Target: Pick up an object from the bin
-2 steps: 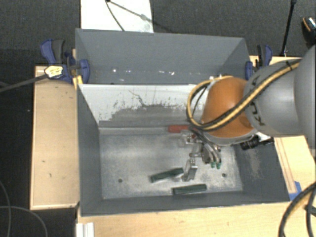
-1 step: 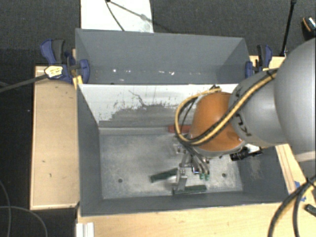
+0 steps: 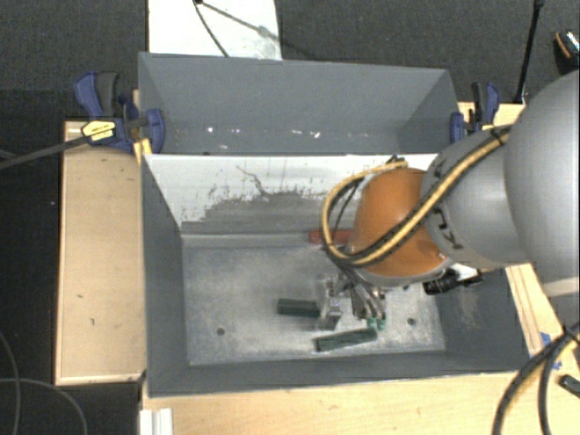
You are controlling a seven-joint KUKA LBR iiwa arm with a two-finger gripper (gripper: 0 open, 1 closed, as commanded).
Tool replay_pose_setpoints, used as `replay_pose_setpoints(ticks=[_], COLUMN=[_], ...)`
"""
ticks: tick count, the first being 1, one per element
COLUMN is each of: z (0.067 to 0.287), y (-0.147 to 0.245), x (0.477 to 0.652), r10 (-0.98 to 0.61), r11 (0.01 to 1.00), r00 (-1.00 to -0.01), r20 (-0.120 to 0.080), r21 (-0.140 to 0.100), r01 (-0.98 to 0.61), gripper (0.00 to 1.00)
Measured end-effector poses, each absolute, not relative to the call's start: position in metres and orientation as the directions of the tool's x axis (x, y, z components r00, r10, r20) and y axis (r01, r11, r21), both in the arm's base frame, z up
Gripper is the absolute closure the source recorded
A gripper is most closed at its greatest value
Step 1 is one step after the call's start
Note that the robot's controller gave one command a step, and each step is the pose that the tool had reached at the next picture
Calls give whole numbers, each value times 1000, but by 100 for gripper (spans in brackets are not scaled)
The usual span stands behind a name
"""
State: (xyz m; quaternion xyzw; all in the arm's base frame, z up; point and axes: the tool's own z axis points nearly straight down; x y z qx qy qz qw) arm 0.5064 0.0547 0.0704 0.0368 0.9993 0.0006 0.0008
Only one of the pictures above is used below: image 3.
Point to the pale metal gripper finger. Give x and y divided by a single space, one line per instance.
327 288
333 312

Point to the dark green flat block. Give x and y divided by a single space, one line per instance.
296 307
346 339

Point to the red-brown flat block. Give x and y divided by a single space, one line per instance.
317 236

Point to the grey metal bin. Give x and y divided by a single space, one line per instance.
254 270

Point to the pale wood board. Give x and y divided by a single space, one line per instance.
102 265

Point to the black cylinder on white bracket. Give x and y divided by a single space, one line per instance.
446 283

